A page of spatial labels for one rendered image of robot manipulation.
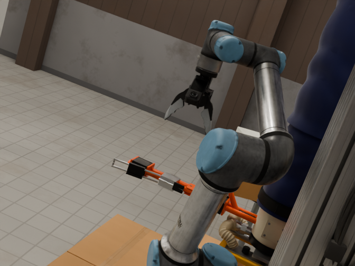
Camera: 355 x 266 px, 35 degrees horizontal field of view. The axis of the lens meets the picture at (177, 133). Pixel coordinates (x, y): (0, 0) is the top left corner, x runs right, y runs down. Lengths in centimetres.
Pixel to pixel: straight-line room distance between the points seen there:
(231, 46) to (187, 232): 53
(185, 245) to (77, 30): 661
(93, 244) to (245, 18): 492
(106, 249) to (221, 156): 171
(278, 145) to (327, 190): 26
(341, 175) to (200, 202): 42
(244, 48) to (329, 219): 63
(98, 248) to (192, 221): 150
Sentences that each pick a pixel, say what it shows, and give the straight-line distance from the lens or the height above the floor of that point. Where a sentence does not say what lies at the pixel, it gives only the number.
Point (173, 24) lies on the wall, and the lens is 753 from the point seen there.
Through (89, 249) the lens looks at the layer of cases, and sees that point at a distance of 289.
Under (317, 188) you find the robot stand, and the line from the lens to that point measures 117.
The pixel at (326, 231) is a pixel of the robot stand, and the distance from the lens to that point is 121.
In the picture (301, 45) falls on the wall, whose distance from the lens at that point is 730.
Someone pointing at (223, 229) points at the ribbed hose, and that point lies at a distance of 215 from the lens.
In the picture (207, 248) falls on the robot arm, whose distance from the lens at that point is 164.
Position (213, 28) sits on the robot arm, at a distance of 170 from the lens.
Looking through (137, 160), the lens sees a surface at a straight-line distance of 229.
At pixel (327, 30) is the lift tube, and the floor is 195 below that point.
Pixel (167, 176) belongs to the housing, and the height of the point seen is 120.
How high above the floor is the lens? 199
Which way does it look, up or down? 16 degrees down
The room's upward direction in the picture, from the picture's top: 19 degrees clockwise
